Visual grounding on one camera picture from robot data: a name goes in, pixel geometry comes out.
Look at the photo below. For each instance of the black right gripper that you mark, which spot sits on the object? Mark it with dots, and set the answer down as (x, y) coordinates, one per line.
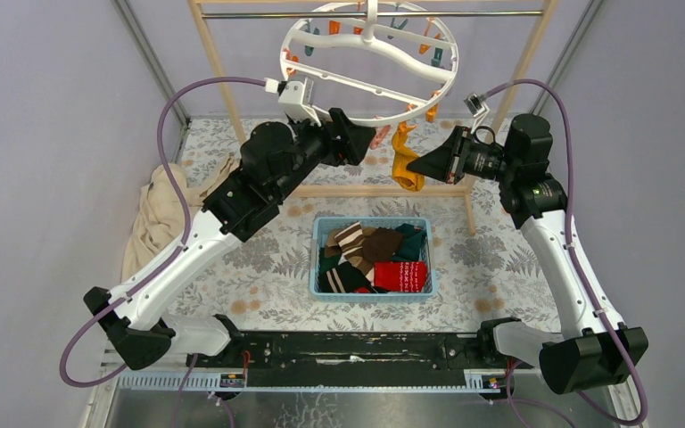
(447, 162)

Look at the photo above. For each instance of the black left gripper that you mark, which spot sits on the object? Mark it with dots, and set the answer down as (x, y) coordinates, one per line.
(348, 144)

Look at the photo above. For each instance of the mustard yellow sock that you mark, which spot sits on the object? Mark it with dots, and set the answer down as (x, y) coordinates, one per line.
(401, 175)

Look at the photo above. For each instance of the white round clip hanger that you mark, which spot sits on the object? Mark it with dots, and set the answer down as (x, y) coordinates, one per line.
(383, 62)

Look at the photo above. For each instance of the dark teal sock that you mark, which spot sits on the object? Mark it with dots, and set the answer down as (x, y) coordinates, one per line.
(411, 245)

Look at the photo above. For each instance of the dark brown sock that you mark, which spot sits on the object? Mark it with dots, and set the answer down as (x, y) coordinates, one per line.
(381, 244)

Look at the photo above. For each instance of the tan brown sock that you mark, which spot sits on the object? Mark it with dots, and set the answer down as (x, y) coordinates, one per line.
(332, 247)

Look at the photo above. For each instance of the light blue plastic basket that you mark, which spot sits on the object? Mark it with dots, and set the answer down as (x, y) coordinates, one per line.
(324, 225)

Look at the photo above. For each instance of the dark green sock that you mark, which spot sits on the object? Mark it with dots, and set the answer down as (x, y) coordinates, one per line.
(326, 263)

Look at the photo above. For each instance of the red patterned sock pair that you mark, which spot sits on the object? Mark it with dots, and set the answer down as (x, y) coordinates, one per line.
(403, 277)

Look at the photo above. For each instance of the black sock with beige stripes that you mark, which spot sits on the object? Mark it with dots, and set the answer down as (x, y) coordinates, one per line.
(345, 278)

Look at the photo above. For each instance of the brown striped sock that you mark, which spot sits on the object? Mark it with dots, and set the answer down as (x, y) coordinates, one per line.
(350, 240)

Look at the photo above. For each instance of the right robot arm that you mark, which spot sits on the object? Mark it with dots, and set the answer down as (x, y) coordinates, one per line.
(595, 347)

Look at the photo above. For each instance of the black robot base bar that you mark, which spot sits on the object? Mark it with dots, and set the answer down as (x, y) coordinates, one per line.
(361, 360)

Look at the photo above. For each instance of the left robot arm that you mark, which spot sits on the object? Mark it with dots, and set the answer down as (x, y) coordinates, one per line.
(134, 315)

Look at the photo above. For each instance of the beige crumpled cloth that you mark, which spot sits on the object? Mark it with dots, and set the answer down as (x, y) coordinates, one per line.
(160, 217)

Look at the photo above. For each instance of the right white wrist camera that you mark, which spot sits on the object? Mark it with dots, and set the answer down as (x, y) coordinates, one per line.
(478, 108)

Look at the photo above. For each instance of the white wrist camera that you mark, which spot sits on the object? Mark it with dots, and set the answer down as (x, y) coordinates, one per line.
(294, 97)
(478, 108)

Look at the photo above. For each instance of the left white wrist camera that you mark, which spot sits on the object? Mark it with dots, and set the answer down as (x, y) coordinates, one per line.
(294, 97)

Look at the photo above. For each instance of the wooden drying rack frame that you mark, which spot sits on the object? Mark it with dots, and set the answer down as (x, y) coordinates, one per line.
(302, 191)

